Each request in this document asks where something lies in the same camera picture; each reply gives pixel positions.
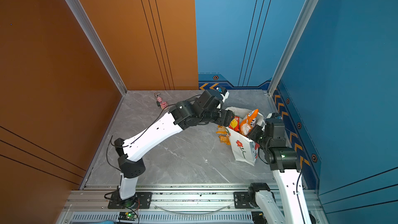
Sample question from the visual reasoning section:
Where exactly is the orange snack bag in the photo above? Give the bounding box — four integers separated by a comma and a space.
239, 109, 259, 136

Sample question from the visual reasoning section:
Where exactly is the white floral paper bag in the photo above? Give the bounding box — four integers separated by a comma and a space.
226, 107, 264, 166

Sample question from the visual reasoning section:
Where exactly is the red yellow snack packet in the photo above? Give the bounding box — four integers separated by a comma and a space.
229, 116, 241, 133

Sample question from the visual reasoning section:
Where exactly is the small orange snack packet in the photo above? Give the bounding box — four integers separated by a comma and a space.
216, 125, 228, 136

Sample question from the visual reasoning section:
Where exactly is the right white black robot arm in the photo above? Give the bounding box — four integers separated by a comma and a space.
248, 113, 315, 224

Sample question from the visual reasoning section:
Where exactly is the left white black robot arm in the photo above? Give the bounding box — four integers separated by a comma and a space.
114, 87, 235, 201

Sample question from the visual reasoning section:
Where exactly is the orange cone snack packet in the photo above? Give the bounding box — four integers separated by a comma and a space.
219, 135, 231, 146

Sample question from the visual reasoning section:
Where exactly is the green circuit board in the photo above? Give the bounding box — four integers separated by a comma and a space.
118, 212, 139, 222

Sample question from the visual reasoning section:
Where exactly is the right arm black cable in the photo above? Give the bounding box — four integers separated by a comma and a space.
257, 124, 312, 224

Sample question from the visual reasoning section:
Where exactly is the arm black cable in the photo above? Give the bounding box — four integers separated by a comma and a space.
105, 94, 203, 173
257, 124, 312, 224

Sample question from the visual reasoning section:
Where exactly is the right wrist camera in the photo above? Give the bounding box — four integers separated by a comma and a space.
266, 113, 283, 119

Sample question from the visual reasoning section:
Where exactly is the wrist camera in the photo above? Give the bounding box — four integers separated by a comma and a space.
216, 87, 230, 103
266, 113, 283, 119

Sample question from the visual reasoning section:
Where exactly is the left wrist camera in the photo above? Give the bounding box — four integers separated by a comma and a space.
216, 87, 230, 103

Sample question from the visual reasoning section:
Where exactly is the pink keychain toy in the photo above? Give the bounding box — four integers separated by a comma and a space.
154, 93, 169, 110

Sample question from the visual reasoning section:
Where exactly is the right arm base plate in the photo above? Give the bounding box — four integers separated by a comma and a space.
233, 191, 258, 209

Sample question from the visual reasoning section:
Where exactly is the aluminium mounting rail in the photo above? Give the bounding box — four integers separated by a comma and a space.
55, 183, 330, 224

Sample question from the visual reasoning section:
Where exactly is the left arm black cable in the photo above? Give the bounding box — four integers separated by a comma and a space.
105, 94, 203, 173

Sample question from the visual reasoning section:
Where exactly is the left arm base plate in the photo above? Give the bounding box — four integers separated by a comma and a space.
104, 191, 152, 209

